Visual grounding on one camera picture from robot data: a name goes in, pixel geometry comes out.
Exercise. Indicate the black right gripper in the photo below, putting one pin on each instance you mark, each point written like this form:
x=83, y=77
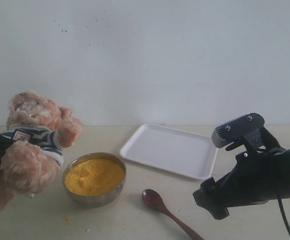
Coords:
x=252, y=181

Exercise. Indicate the beige teddy bear striped shirt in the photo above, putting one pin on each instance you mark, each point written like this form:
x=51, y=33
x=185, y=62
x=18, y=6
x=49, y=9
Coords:
x=40, y=130

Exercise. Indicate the dark brown wooden spoon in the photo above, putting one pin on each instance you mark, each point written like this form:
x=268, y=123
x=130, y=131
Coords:
x=154, y=201

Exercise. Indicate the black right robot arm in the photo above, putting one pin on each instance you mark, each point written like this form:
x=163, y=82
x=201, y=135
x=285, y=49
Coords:
x=282, y=172

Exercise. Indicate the white rectangular tray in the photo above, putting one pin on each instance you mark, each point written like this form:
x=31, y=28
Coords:
x=176, y=151

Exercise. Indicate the yellow millet grains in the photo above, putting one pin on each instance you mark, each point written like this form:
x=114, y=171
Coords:
x=94, y=177

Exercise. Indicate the steel bowl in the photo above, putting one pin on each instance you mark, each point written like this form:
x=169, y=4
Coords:
x=102, y=199

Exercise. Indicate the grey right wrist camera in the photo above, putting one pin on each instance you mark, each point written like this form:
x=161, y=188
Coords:
x=230, y=134

